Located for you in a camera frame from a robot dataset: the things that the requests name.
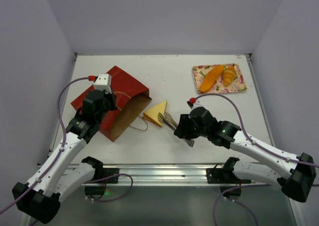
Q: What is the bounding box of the red paper bag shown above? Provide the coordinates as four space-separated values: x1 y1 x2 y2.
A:
66 66 151 142

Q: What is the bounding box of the fake triangle sandwich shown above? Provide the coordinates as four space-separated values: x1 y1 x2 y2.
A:
143 100 167 127

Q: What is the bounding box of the fake orange bread loaf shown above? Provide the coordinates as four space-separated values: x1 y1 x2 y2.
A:
199 65 224 93

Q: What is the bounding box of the fake croissant bread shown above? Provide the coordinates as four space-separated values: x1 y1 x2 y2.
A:
222 66 237 87

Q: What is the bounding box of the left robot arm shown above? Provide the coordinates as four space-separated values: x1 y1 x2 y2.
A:
12 90 117 224

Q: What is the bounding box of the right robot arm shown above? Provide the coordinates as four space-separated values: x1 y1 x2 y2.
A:
174 107 317 203

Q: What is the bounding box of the floral rectangular tray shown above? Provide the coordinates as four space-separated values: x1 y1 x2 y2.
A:
192 63 247 94

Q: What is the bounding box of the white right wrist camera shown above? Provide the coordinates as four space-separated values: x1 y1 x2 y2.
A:
187 98 203 110

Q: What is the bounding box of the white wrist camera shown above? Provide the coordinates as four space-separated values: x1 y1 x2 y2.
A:
93 74 112 93
187 98 203 110

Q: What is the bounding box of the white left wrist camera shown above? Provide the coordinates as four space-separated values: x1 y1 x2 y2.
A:
93 74 112 93

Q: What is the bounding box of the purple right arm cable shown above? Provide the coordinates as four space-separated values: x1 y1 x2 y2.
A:
194 93 319 226

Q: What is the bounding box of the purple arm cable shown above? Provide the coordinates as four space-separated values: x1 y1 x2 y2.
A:
194 93 319 226
0 76 134 224

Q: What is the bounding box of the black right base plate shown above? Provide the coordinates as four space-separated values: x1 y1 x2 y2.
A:
206 164 252 184

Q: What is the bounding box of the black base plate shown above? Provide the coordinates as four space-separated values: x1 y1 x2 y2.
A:
102 168 120 184
206 164 252 184

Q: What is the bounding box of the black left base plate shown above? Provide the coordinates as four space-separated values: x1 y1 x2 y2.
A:
102 168 120 184

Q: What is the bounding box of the aluminium frame rail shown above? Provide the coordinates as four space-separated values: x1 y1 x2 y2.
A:
62 164 295 187

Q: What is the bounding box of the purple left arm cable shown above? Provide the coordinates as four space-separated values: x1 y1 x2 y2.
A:
0 76 134 224

